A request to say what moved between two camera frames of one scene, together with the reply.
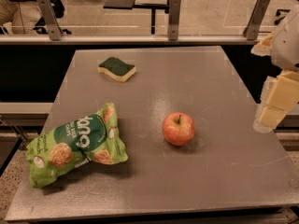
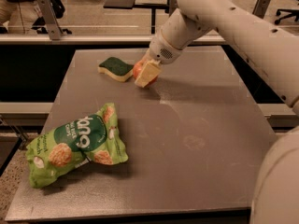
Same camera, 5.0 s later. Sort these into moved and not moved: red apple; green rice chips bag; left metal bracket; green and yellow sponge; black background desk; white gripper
Moved: white gripper; red apple
Not moved: black background desk; green and yellow sponge; green rice chips bag; left metal bracket
